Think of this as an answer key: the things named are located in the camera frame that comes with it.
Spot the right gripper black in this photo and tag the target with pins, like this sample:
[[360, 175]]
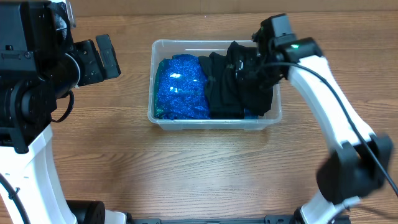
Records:
[[244, 71]]

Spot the black cloth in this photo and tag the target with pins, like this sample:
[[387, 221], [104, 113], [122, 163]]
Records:
[[257, 101], [221, 89]]

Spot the blue green sequin cloth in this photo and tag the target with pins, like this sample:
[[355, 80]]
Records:
[[179, 89]]

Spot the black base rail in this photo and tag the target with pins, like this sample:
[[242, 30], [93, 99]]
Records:
[[211, 221]]

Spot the clear plastic storage bin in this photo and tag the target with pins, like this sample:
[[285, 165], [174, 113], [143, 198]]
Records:
[[164, 48]]

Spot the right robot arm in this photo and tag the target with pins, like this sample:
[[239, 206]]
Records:
[[358, 160]]

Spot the blue denim jeans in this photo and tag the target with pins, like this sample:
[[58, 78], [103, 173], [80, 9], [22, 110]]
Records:
[[249, 115]]

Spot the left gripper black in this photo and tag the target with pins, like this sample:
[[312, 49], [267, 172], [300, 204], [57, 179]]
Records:
[[87, 51]]

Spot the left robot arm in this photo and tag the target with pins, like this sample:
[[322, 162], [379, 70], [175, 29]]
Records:
[[40, 64]]

